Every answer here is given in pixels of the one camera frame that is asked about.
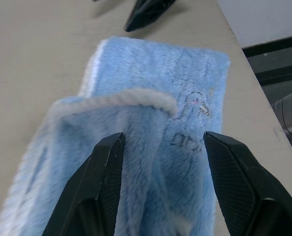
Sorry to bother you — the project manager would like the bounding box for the grey rounded object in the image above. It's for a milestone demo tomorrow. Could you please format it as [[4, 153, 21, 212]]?
[[270, 88, 292, 139]]

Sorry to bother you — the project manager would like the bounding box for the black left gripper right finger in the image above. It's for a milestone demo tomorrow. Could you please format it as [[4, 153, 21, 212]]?
[[203, 130, 292, 236]]

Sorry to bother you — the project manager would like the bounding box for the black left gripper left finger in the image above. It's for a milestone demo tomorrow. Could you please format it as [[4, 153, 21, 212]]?
[[41, 132, 126, 236]]

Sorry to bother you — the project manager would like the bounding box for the black metal frame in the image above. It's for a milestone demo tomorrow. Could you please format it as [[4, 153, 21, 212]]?
[[241, 33, 292, 87]]

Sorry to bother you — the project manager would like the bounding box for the light blue fluffy towel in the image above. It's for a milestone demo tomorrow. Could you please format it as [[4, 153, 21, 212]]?
[[0, 36, 231, 236]]

